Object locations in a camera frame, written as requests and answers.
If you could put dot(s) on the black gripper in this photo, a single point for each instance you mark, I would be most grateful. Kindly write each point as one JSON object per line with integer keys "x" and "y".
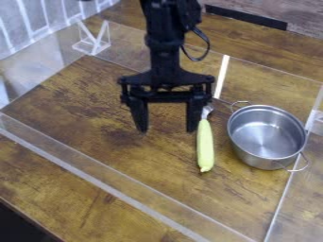
{"x": 166, "y": 83}

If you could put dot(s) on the stainless steel pot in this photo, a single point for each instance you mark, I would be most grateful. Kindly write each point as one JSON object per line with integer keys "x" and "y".
{"x": 269, "y": 137}

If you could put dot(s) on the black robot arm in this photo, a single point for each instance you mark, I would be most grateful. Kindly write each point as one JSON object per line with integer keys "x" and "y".
{"x": 170, "y": 19}

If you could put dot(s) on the black bar on table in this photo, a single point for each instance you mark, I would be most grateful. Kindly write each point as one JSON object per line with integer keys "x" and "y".
{"x": 247, "y": 17}

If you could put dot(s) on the clear acrylic enclosure panel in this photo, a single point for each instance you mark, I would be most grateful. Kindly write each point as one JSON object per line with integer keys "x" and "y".
{"x": 183, "y": 218}

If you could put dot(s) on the clear acrylic triangle stand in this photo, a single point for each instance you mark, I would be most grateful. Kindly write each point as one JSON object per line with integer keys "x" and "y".
{"x": 91, "y": 45}

